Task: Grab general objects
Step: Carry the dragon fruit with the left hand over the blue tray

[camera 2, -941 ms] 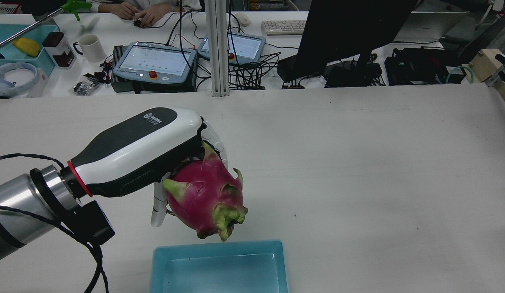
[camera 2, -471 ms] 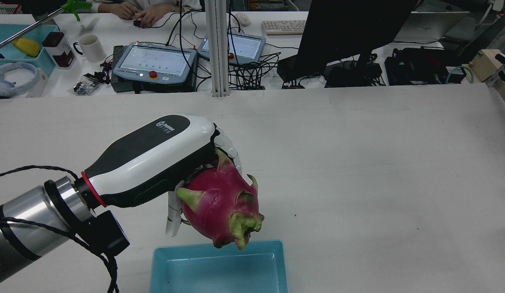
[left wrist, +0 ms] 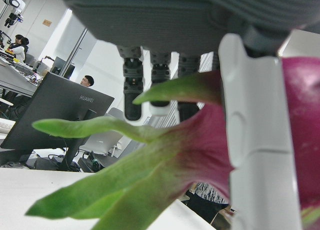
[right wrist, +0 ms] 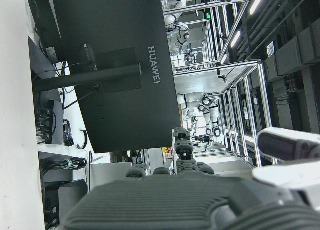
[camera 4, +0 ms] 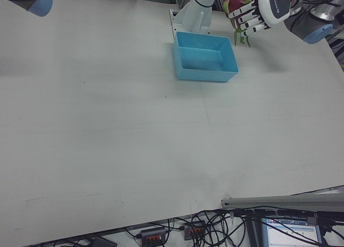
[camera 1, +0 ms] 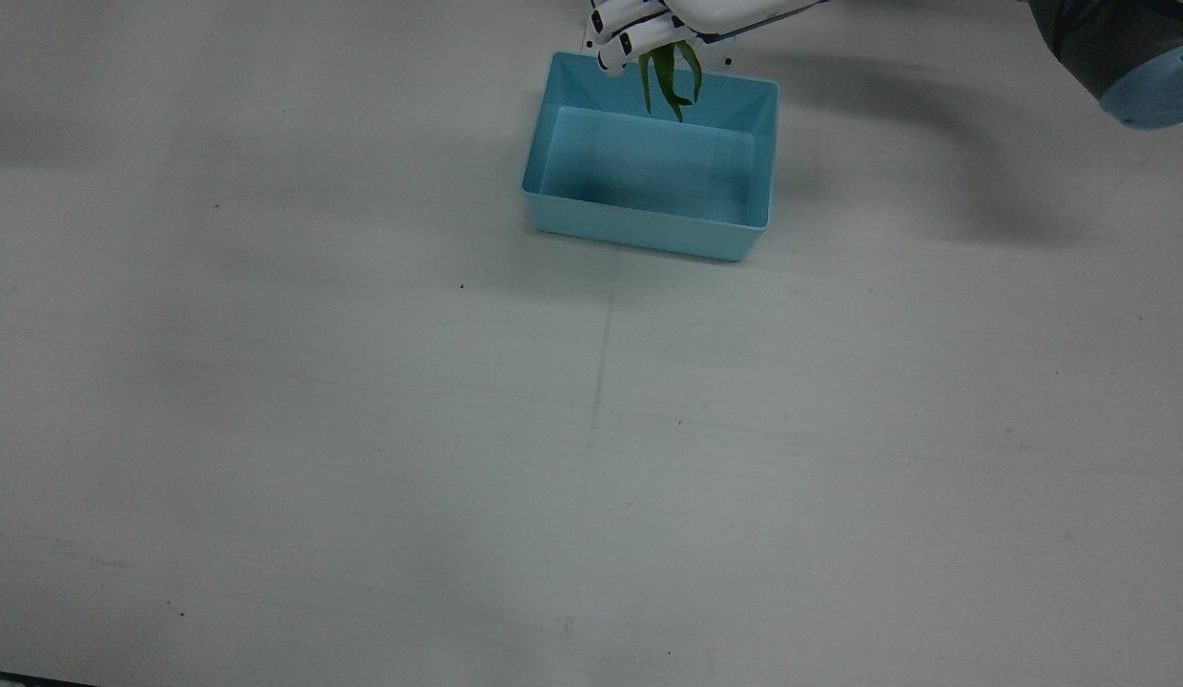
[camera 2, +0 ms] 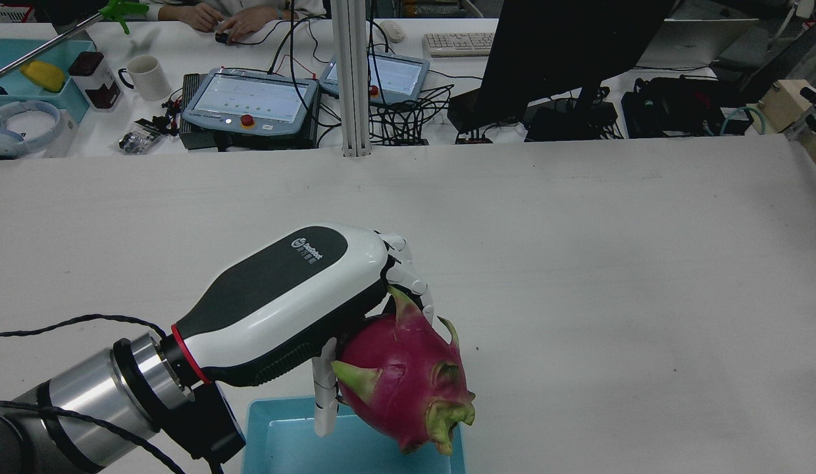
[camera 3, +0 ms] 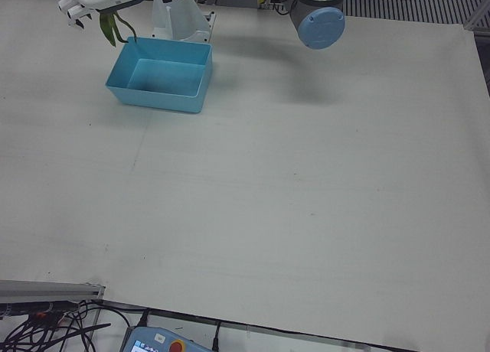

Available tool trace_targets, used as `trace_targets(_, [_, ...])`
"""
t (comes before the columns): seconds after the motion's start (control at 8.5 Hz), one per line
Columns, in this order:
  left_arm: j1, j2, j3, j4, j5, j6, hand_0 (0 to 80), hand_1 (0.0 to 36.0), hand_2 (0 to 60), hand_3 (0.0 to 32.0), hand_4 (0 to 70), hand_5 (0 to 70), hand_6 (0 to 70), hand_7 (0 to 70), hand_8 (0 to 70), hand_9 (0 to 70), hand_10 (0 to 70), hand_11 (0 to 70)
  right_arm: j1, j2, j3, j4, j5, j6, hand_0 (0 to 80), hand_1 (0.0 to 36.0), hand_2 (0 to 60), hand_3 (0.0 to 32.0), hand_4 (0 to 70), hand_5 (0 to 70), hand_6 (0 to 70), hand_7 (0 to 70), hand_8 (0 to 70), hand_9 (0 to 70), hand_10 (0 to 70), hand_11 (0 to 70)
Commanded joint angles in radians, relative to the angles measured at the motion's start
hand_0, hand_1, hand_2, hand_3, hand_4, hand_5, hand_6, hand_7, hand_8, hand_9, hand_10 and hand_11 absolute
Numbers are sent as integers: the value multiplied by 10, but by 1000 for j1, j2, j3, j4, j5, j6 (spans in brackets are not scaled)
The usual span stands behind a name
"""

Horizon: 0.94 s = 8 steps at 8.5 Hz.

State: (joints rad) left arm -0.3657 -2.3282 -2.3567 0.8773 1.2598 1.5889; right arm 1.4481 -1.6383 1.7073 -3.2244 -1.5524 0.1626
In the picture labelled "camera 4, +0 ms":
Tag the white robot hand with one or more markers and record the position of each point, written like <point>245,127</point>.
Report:
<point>274,8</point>

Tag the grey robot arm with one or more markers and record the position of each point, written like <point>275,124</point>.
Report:
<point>309,21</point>
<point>24,0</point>

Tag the blue plastic bin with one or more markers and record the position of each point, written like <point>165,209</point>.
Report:
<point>204,75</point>

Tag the aluminium profile bar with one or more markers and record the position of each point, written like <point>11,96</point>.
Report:
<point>268,201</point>

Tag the computer monitor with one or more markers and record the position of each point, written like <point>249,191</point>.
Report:
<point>290,233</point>

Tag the black orange USB hub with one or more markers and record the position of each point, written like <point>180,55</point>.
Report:
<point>193,226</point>
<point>153,233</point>

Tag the flat black device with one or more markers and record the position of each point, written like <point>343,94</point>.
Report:
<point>103,242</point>

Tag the white pedestal stand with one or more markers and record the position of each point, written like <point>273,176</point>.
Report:
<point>199,5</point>

